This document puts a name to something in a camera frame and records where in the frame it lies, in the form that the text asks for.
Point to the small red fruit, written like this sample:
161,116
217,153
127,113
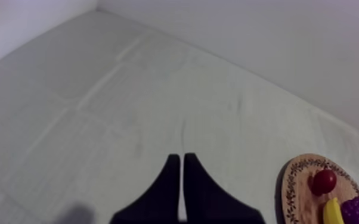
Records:
324,181

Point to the purple toy grapes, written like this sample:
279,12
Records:
358,211

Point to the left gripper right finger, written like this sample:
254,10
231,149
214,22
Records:
206,201

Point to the round wooden board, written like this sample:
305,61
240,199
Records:
301,194

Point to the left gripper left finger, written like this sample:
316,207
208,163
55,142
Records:
162,201

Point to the yellow toy banana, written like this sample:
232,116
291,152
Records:
333,212

